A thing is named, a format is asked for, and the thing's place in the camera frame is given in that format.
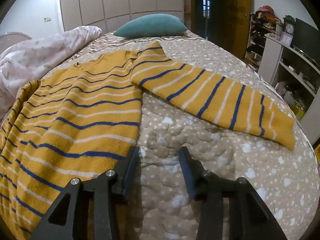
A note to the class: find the grey chair backrest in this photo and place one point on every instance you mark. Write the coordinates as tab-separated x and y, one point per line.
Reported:
10	38

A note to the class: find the small pink picture frame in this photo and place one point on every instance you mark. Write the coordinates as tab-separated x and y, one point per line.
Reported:
287	39

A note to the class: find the beige dotted bed quilt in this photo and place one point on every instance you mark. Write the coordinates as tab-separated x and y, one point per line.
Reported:
212	155

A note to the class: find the black television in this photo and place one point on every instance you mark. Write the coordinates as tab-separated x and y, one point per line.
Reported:
306	35

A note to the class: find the pink floral duvet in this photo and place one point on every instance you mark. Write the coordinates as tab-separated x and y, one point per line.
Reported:
32	55

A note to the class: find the white shelf unit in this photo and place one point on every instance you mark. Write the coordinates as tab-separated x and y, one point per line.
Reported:
270	55

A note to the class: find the cluttered shoe rack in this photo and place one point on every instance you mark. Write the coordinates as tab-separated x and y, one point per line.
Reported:
260	37

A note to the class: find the wall switch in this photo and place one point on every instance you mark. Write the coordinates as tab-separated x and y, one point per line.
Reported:
46	18

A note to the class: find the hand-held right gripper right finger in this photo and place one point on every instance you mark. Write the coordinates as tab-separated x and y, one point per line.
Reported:
187	170

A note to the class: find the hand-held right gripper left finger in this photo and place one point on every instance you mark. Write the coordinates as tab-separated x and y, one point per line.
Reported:
131	166

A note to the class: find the yellow striped sweater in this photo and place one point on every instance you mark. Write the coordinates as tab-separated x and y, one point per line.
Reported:
87	110

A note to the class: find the geometric patterned blanket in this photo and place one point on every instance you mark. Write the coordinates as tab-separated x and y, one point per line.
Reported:
110	40

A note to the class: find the teal pillow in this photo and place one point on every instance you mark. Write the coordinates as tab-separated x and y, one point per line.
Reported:
150	26

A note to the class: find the wooden door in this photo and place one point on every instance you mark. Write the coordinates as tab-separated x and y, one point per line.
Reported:
230	17

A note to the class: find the table clock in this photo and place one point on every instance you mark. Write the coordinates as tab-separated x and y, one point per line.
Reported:
289	27

